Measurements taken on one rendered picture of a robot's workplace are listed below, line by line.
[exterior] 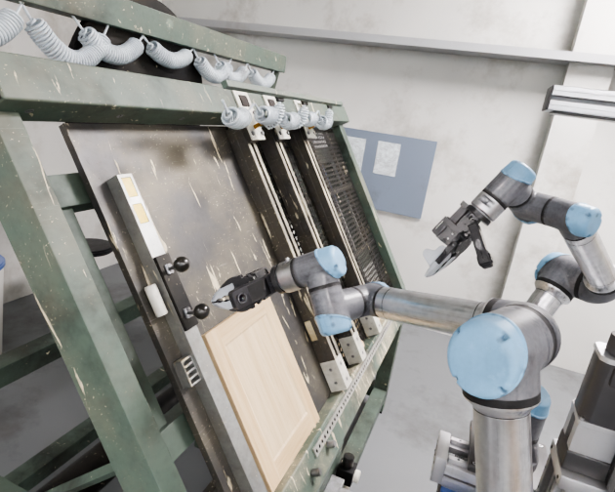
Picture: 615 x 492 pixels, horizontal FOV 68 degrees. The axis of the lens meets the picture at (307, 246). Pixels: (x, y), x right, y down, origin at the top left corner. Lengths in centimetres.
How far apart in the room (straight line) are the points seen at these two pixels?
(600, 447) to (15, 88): 139
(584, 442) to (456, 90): 346
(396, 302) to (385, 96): 347
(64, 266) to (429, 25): 381
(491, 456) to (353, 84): 391
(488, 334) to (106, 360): 72
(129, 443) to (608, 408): 99
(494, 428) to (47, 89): 104
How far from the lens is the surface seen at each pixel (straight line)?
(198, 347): 122
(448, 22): 437
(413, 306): 99
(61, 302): 104
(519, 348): 73
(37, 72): 113
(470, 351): 75
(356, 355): 201
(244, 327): 142
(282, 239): 169
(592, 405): 117
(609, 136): 435
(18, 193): 106
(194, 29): 228
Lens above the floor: 193
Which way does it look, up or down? 17 degrees down
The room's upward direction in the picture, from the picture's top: 8 degrees clockwise
